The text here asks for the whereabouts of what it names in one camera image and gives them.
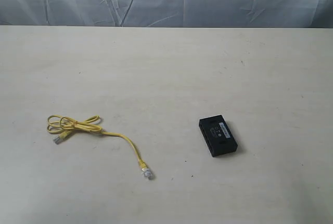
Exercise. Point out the grey backdrop cloth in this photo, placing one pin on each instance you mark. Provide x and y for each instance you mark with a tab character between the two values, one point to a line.
170	13

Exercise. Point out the black network switch box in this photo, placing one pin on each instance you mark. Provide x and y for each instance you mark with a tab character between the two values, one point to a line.
217	135

